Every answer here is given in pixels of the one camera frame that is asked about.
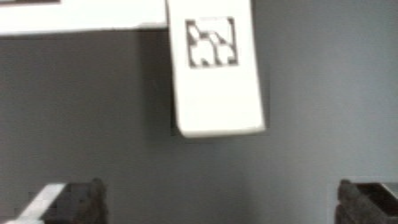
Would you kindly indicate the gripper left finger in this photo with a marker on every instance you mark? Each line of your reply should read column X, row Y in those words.
column 70, row 203

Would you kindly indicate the white sheet with AprilTags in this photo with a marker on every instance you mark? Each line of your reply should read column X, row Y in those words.
column 60, row 16

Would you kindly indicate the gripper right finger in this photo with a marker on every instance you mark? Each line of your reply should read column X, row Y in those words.
column 367, row 203

